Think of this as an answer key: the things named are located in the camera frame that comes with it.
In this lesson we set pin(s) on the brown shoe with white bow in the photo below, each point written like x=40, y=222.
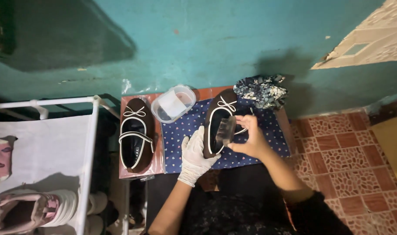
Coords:
x=214, y=111
x=136, y=137

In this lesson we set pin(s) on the person's dark floral clothing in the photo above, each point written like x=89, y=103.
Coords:
x=244, y=209

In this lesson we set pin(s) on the white folded cloth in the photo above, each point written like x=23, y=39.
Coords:
x=172, y=103

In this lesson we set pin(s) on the blue cloth with small hearts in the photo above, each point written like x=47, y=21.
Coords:
x=185, y=137

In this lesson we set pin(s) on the dark floral cloth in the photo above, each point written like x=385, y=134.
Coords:
x=260, y=91

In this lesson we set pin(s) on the person's left hand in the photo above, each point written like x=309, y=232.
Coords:
x=193, y=160

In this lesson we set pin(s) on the dark shoe brush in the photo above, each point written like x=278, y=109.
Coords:
x=226, y=130

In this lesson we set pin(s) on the person's right hand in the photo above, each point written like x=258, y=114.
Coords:
x=255, y=142

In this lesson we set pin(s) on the small table with plastic cover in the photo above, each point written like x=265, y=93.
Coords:
x=157, y=163

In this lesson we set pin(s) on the clear plastic container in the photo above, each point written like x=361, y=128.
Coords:
x=159, y=112

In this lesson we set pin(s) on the white patterned door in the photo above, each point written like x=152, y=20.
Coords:
x=368, y=39

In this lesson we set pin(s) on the yellow board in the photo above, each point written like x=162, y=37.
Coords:
x=392, y=147

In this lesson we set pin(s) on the pink and white sneaker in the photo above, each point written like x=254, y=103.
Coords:
x=25, y=209

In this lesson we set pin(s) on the white shoe rack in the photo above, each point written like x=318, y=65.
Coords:
x=55, y=153

